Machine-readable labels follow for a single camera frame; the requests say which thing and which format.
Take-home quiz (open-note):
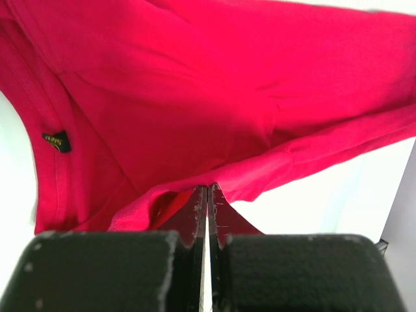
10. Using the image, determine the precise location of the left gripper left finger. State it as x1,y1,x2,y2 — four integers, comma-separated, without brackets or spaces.
1,187,207,311

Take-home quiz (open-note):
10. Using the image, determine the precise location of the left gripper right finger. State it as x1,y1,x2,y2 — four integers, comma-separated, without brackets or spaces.
207,184,405,311

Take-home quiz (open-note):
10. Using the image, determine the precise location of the magenta red t shirt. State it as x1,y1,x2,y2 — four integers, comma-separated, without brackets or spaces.
1,1,415,233

